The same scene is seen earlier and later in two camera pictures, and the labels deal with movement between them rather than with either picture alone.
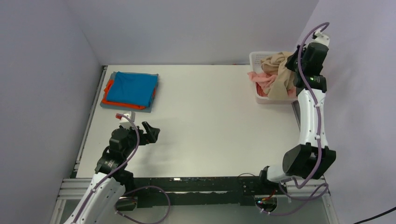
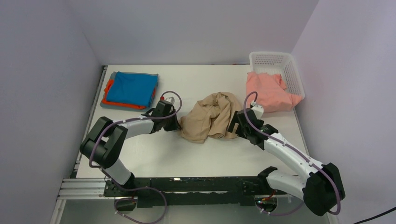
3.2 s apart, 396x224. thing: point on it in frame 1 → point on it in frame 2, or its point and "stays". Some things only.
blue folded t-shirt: x=132 y=87 stays
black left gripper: x=150 y=136 → x=175 y=125
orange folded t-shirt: x=104 y=100 stays
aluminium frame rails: x=71 y=188 stays
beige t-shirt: x=284 y=77 → x=210 y=118
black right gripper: x=289 y=63 → x=235 y=120
